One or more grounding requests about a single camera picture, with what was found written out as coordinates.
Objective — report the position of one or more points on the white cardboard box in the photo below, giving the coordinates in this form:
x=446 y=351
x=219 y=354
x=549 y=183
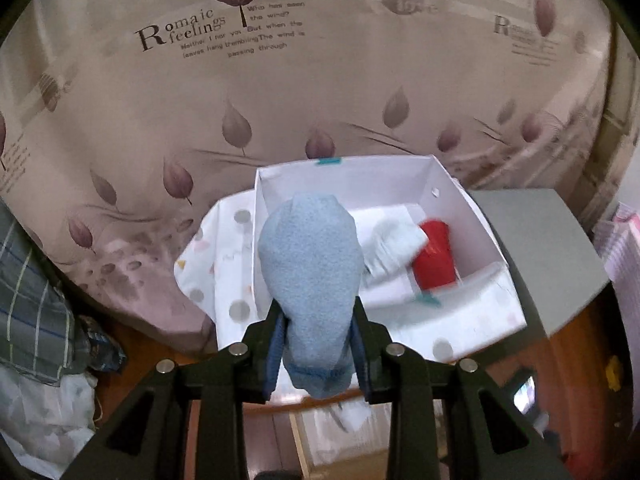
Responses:
x=350 y=185

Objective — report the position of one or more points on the brown wooden nightstand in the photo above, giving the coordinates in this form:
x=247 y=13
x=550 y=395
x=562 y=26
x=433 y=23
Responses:
x=280 y=406

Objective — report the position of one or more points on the pink striped cloth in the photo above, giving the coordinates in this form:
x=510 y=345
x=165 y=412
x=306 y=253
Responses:
x=622 y=255

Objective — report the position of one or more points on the wooden drawer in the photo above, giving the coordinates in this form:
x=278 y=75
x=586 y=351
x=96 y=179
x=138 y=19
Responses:
x=302 y=445

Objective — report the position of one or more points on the light blue sock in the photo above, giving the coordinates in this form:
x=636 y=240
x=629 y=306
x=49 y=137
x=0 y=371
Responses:
x=310 y=270

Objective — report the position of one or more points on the small yellow object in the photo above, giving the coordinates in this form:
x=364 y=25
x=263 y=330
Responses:
x=613 y=372

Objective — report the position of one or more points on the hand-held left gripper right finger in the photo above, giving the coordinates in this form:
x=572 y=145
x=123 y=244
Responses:
x=361 y=355

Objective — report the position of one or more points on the white plastic bag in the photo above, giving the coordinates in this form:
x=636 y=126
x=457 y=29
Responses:
x=40 y=415

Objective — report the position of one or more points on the leaf print bed sheet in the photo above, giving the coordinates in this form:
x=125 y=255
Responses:
x=150 y=110

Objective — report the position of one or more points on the blue snack packet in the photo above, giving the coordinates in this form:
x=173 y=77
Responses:
x=102 y=347

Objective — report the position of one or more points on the grey plaid cloth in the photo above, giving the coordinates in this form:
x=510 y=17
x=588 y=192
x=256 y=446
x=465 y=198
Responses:
x=35 y=310

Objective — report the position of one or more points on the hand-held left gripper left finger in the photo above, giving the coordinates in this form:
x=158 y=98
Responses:
x=274 y=355

